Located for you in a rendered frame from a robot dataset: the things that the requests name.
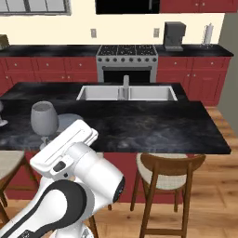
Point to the steel double sink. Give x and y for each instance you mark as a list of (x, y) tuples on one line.
[(99, 93)]

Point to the grey wall socket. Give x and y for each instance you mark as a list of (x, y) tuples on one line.
[(156, 32), (93, 33)]

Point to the red island base panel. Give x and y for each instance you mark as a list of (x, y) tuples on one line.
[(124, 167)]

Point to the black microwave oven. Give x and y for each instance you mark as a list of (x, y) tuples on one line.
[(127, 6)]

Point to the dark grey coffee machine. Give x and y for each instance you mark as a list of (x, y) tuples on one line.
[(174, 34)]

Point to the red base cupboards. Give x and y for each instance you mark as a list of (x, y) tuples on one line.
[(49, 68), (198, 74)]

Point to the steel range with oven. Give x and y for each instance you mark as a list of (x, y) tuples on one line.
[(127, 63)]

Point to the grey tap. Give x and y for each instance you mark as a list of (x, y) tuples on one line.
[(125, 86)]

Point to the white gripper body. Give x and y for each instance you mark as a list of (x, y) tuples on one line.
[(66, 141)]

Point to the window with grey frame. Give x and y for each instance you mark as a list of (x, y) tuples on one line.
[(34, 6)]

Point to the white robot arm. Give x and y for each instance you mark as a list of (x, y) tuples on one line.
[(77, 182)]

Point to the grey plate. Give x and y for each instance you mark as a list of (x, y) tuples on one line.
[(69, 119)]

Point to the grey wine glass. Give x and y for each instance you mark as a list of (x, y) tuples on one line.
[(2, 119), (44, 119)]

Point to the red wall cupboards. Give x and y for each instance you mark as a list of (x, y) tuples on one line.
[(198, 5)]

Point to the brown toaster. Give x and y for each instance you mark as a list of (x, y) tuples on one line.
[(3, 42)]

